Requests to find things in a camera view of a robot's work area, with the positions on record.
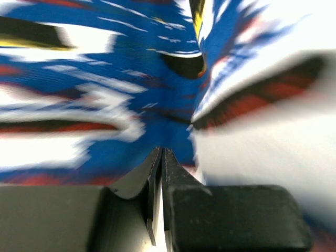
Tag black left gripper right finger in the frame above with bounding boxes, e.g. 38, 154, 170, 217
161, 149, 207, 249

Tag blue white red patterned trousers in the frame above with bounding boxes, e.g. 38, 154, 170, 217
0, 0, 336, 187

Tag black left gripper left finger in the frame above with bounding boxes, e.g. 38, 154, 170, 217
109, 148, 161, 246

